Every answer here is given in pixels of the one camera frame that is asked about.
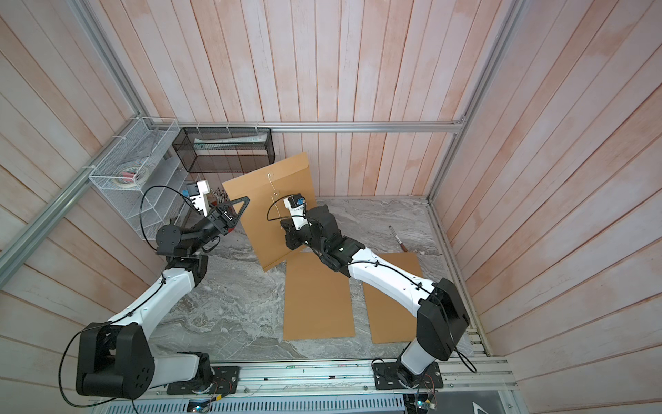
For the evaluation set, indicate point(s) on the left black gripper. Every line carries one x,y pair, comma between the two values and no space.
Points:
223,219

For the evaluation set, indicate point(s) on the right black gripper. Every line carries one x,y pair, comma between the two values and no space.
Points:
293,234

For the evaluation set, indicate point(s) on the brown kraft file bag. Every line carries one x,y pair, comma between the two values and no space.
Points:
267,189

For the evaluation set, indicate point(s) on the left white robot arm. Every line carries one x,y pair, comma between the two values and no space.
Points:
115,360

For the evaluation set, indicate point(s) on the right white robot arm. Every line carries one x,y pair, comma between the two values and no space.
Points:
319,251

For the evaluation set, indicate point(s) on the tape roll on shelf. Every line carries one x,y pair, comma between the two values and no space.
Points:
129,177

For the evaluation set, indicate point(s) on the black mesh wall basket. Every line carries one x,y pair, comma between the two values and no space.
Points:
224,150

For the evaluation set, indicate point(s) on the horizontal aluminium wall rail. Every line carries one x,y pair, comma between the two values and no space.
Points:
335,127

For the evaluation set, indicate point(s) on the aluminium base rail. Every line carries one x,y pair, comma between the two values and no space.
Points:
355,377

